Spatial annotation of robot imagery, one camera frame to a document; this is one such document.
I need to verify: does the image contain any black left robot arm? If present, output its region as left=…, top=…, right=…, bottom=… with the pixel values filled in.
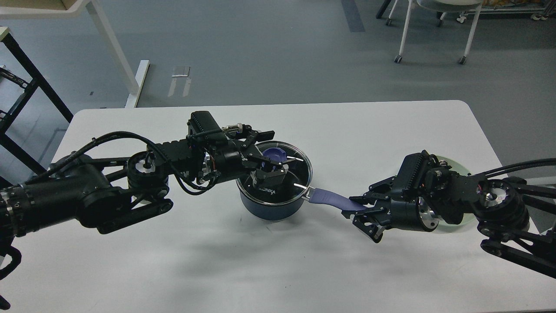
left=0, top=111, right=294, bottom=279

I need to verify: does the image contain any blue pot with handle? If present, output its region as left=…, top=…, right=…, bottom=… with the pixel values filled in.
left=236, top=141, right=367, bottom=222

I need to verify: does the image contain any white rolling chair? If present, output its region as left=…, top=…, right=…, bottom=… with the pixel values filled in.
left=376, top=0, right=483, bottom=65

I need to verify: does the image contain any light green plate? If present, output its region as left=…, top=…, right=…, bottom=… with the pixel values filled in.
left=432, top=154, right=474, bottom=232

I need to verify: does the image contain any white desk frame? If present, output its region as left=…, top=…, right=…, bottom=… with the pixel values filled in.
left=0, top=0, right=150, bottom=109

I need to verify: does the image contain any glass lid with blue knob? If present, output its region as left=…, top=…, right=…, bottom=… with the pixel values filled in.
left=236, top=140, right=313, bottom=207

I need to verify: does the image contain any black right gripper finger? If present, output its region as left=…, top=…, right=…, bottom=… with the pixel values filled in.
left=353, top=213, right=392, bottom=243
left=342, top=176, right=397, bottom=219

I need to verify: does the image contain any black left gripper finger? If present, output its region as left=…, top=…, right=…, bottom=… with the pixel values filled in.
left=243, top=129, right=275, bottom=148
left=250, top=155, right=294, bottom=188

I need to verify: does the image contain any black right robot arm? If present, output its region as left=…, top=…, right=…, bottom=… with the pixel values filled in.
left=341, top=151, right=556, bottom=277

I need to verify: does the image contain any black metal rack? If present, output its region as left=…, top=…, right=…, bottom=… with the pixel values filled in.
left=0, top=27, right=73, bottom=173

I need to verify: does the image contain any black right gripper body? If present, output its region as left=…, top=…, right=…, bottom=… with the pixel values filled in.
left=385, top=150, right=439, bottom=232

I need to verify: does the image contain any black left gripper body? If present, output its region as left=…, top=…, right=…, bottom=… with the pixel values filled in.
left=186, top=111, right=261, bottom=184

